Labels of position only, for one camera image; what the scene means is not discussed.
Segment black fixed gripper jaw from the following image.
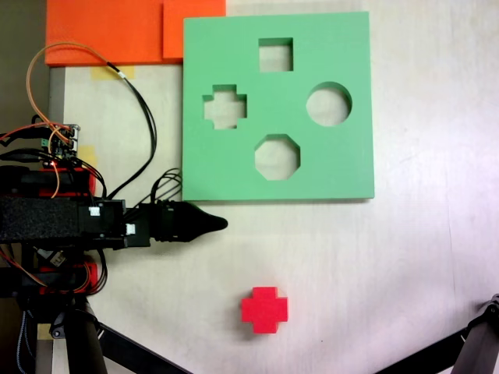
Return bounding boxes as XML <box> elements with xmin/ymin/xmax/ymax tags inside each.
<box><xmin>177</xmin><ymin>202</ymin><xmax>228</xmax><ymax>243</ymax></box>

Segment red cross columnar block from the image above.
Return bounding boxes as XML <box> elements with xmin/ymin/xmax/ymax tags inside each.
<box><xmin>240</xmin><ymin>286</ymin><xmax>289</xmax><ymax>335</ymax></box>

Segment large orange foam block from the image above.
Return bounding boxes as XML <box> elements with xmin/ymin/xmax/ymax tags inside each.
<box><xmin>44</xmin><ymin>0</ymin><xmax>185</xmax><ymax>67</ymax></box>

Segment red table clamp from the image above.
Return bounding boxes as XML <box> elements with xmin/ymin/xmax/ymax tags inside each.
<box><xmin>38</xmin><ymin>166</ymin><xmax>98</xmax><ymax>196</ymax></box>
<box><xmin>37</xmin><ymin>262</ymin><xmax>99</xmax><ymax>294</ymax></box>

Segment green shape sorter board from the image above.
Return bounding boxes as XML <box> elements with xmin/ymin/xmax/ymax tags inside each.
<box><xmin>181</xmin><ymin>11</ymin><xmax>376</xmax><ymax>204</ymax></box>

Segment small circuit board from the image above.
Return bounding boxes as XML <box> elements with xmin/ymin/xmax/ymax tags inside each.
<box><xmin>37</xmin><ymin>123</ymin><xmax>82</xmax><ymax>167</ymax></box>

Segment black notched tripod leg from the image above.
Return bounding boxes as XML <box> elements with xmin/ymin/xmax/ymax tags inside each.
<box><xmin>454</xmin><ymin>292</ymin><xmax>499</xmax><ymax>374</ymax></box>

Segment black servo cable loops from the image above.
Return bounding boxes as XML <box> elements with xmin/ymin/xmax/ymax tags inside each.
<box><xmin>149</xmin><ymin>168</ymin><xmax>184</xmax><ymax>204</ymax></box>

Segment long black cable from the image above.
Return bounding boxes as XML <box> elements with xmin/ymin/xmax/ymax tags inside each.
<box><xmin>104</xmin><ymin>61</ymin><xmax>158</xmax><ymax>200</ymax></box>

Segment thin red wire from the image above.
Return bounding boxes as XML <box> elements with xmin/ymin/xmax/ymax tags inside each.
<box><xmin>0</xmin><ymin>123</ymin><xmax>75</xmax><ymax>143</ymax></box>

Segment thin orange wire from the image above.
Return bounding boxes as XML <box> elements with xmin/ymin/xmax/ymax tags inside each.
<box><xmin>25</xmin><ymin>41</ymin><xmax>118</xmax><ymax>200</ymax></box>

